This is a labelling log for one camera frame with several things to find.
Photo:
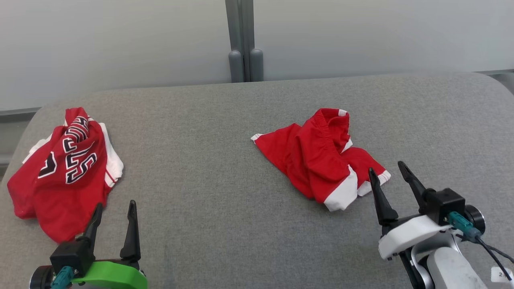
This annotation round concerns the red shorts with white trim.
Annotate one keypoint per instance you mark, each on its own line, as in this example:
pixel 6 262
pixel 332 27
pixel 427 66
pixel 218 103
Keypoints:
pixel 313 160

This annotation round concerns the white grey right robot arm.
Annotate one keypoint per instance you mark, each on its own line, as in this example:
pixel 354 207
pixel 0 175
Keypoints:
pixel 449 269

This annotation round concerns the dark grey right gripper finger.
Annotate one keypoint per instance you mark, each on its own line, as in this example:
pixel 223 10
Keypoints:
pixel 413 184
pixel 383 206

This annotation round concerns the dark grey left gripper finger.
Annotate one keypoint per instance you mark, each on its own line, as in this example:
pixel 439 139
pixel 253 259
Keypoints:
pixel 131 237
pixel 95 224

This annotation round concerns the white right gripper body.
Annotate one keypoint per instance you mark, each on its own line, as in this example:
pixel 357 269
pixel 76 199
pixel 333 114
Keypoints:
pixel 409 235

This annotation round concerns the red jersey with black lettering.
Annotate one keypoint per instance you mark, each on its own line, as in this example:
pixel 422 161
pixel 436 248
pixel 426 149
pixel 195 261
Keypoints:
pixel 60 200

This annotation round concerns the grey wall base rail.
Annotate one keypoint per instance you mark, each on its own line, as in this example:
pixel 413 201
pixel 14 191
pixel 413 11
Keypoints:
pixel 498 72
pixel 20 112

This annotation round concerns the grey double partition post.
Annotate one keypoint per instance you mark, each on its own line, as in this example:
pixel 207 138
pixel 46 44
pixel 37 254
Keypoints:
pixel 241 40

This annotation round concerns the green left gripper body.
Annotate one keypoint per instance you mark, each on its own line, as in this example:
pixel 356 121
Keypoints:
pixel 112 277

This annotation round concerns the white paper label tag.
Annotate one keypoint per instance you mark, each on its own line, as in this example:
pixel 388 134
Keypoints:
pixel 502 275

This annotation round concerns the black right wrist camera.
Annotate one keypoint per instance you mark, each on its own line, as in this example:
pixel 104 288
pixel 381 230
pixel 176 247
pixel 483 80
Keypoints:
pixel 445 202

